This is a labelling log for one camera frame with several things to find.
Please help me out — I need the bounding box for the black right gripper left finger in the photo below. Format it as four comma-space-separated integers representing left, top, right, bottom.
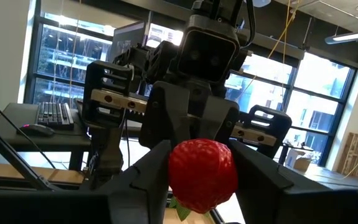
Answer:
100, 139, 172, 224

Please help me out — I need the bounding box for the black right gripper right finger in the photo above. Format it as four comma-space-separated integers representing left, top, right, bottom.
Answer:
227, 139, 294, 224

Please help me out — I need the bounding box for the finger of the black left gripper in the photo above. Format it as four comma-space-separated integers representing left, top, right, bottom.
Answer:
139, 80, 199, 149
193, 95, 240, 143

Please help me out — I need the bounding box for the small red strawberry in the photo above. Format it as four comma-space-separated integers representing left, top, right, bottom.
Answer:
167, 138, 239, 222

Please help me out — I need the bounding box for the cardboard box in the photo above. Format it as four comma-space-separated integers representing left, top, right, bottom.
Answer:
286, 148, 313, 172

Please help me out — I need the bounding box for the large grey monitor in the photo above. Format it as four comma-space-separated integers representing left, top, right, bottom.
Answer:
108, 20, 150, 63

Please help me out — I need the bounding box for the black keyboard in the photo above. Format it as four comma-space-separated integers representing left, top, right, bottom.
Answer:
35, 101, 75, 131

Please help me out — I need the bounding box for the dark desk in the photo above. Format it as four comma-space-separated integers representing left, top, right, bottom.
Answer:
0, 102, 92, 171

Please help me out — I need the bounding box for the black computer mouse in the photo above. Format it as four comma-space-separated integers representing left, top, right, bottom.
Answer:
16, 123, 55, 138

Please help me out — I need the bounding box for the wooden pallet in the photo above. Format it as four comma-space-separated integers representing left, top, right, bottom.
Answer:
336, 132, 358, 180

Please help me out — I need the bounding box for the long ceiling light strip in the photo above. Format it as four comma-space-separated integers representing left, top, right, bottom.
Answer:
324, 29, 358, 45

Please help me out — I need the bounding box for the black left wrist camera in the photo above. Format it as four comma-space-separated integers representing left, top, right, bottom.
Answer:
177, 14, 241, 84

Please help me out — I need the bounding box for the yellow hanging cord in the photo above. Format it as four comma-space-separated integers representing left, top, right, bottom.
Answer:
234, 0, 298, 113

